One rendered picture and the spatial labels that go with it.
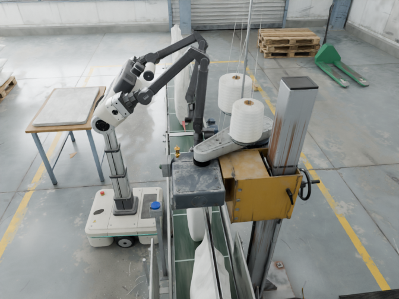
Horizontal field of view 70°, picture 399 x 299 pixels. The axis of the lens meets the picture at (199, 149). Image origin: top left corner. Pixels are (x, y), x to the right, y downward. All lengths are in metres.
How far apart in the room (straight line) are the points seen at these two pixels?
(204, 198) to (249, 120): 0.40
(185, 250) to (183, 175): 0.98
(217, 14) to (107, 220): 7.22
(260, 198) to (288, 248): 1.39
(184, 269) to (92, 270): 0.90
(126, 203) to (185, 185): 1.35
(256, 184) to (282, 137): 0.25
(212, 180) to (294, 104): 0.49
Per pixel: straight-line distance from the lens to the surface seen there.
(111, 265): 2.72
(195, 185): 1.30
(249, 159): 1.47
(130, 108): 1.69
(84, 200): 3.29
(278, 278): 2.61
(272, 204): 1.52
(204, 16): 8.86
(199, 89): 1.60
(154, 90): 1.62
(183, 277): 2.13
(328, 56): 6.86
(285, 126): 1.30
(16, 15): 9.68
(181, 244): 2.27
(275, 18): 9.36
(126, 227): 2.58
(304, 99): 1.26
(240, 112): 1.17
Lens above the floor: 2.25
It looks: 37 degrees down
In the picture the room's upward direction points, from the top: straight up
